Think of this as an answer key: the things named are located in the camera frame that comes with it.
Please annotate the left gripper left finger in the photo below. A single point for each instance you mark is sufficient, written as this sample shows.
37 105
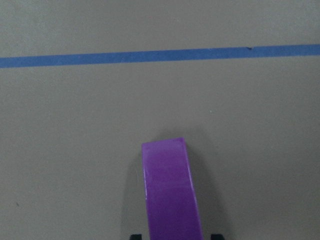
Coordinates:
136 237

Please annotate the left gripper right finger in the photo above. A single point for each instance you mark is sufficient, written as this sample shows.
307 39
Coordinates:
216 236

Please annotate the purple trapezoid block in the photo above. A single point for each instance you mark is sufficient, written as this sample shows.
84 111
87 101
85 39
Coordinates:
171 203

